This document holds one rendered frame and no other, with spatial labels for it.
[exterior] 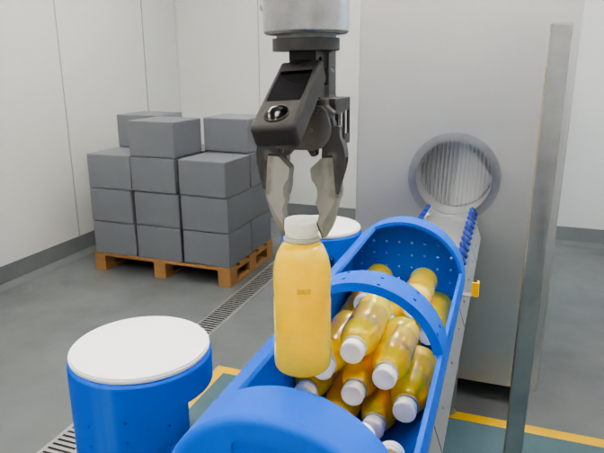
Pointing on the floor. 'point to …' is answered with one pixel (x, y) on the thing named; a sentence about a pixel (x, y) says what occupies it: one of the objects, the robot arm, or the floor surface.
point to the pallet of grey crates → (181, 196)
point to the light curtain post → (537, 230)
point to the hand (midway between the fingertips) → (302, 226)
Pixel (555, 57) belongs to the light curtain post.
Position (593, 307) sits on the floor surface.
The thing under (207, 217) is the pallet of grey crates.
